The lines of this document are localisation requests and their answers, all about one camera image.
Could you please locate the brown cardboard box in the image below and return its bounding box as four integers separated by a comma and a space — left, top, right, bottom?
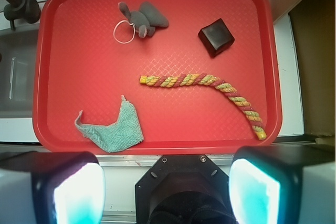
289, 0, 335, 145

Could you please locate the dark metal faucet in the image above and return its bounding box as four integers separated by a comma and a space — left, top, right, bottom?
3, 0, 41, 31

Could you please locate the teal knitted cloth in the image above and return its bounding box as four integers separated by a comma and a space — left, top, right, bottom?
74, 95, 144, 153

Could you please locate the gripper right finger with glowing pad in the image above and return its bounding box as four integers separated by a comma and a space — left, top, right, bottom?
229, 146, 335, 223

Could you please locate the black square block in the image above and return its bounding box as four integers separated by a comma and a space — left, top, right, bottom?
198, 18, 235, 57

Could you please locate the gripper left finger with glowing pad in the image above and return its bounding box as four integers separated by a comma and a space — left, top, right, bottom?
1, 151, 106, 223

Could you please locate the grey plush elephant toy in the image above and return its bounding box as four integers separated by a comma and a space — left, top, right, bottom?
113, 2, 169, 44

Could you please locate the red plastic tray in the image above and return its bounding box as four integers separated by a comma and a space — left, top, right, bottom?
33, 0, 282, 155

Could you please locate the multicolored twisted rope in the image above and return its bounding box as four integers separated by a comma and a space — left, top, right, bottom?
139, 72, 267, 141

